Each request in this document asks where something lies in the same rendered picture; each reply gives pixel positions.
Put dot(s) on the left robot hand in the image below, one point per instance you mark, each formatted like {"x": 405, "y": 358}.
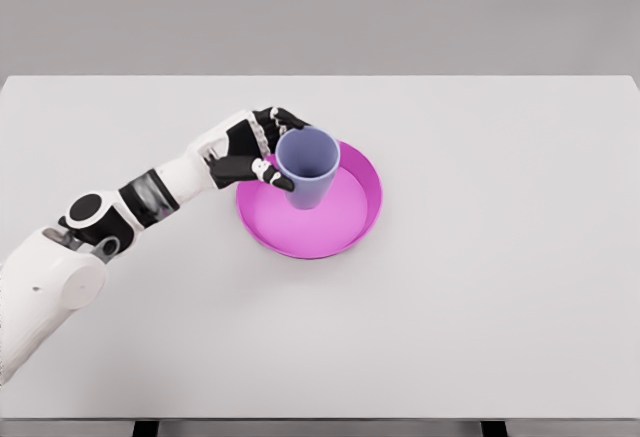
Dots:
{"x": 239, "y": 144}

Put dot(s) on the blue-grey plastic cup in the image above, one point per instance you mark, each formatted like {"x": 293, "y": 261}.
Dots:
{"x": 307, "y": 167}

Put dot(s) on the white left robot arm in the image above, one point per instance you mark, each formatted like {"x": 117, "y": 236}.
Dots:
{"x": 55, "y": 267}

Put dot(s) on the magenta round plate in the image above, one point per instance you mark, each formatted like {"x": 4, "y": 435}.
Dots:
{"x": 320, "y": 227}

